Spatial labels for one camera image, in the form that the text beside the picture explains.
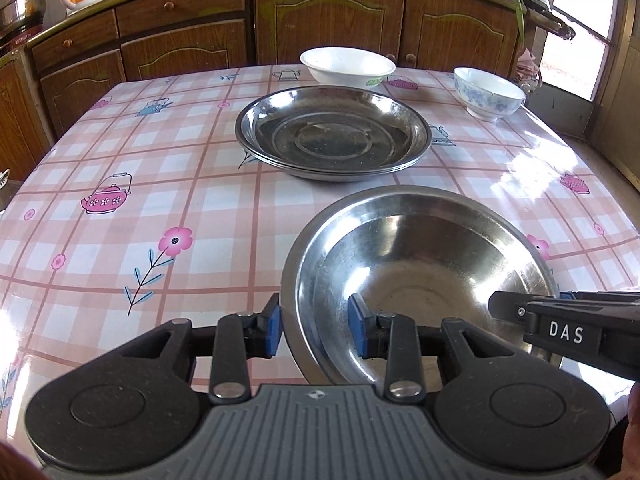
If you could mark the pink cloth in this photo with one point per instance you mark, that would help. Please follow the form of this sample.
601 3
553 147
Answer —
527 65

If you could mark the brown wooden cabinet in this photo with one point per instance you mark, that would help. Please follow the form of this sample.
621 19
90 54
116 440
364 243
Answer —
20 110

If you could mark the large steel plate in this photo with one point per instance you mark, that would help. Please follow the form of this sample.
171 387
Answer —
330 130

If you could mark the metal door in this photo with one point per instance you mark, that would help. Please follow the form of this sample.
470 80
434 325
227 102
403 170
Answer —
620 110

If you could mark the steel bowl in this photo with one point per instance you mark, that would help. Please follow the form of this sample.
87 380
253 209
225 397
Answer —
425 260

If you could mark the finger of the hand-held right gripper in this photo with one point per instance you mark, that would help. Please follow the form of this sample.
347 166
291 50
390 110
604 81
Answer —
600 296
507 305

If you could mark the steel pot with lid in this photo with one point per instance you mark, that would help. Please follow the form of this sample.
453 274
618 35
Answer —
22 7

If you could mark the white ceramic bowl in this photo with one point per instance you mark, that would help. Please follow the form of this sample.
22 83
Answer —
345 65

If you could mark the green leaf stalk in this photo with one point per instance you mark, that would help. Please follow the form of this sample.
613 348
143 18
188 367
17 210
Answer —
515 0

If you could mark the window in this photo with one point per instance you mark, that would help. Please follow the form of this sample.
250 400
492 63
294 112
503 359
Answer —
575 20

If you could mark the pink plaid tablecloth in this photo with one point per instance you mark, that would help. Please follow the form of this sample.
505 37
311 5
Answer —
150 160

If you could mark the blue floral ceramic bowl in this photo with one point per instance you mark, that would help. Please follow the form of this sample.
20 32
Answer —
487 95

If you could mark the induction cooker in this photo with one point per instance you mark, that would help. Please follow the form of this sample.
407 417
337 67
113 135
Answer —
15 37

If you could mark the brown cabinet with drawers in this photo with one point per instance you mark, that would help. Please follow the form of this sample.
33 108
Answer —
150 50

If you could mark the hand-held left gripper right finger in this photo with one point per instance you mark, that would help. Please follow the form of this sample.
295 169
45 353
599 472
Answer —
359 325

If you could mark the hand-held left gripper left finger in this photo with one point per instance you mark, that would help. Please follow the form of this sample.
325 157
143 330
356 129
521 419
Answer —
274 325

